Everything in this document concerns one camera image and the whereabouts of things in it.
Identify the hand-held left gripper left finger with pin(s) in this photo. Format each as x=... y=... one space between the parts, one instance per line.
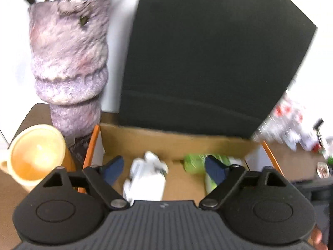
x=114 y=169

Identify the orange cardboard box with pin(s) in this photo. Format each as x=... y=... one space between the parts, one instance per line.
x=156 y=140

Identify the black chair back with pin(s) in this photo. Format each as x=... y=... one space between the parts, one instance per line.
x=208 y=57

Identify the white robot speaker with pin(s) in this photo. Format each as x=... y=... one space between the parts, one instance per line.
x=308 y=140

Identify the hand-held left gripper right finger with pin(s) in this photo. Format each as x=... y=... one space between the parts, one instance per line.
x=214 y=169

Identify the purple ceramic vase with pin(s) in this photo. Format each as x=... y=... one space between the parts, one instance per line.
x=67 y=57

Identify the white handheld device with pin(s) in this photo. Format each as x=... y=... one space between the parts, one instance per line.
x=145 y=177

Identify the yellow mug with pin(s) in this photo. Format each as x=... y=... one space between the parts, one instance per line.
x=36 y=153

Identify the green tissue pack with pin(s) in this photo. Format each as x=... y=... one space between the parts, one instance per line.
x=195 y=164

